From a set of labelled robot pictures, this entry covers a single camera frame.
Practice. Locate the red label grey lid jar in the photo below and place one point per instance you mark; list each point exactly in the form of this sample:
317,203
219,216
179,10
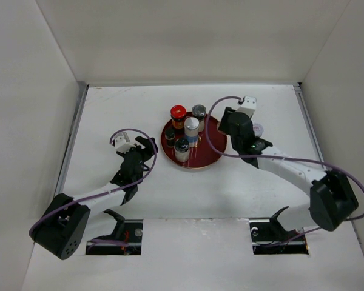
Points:
258,129

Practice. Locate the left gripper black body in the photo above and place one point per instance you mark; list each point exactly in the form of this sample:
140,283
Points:
144,157

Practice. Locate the small dark spice bottle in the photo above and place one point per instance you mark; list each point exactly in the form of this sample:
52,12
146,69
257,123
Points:
169,135

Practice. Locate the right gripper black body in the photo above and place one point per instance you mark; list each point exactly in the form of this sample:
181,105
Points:
235,144

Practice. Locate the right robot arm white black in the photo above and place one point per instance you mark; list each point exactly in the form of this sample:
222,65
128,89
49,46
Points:
331,197

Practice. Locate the grey lid white shaker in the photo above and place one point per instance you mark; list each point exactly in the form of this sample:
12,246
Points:
199,112

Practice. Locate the silver lid blue label bottle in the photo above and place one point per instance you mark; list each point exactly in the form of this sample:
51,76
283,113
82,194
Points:
191,131

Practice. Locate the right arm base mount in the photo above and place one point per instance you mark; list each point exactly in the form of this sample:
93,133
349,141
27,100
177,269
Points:
270,238

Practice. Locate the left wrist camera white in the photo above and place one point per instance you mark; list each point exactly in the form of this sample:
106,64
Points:
122,143

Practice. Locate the red lid sauce jar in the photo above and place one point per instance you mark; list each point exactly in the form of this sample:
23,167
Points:
178,115

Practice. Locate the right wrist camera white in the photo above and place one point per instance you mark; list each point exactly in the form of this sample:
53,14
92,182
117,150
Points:
247,105

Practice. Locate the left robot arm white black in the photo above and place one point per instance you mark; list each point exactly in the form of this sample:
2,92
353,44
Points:
62,226

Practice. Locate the red round tray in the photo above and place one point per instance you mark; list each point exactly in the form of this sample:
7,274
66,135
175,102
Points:
202,155

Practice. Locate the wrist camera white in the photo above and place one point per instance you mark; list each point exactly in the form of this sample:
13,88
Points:
122,143
247,105

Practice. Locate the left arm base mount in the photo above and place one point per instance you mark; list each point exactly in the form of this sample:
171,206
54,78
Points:
124,240

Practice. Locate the black cap white bottle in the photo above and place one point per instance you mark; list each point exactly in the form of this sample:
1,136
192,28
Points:
182,150

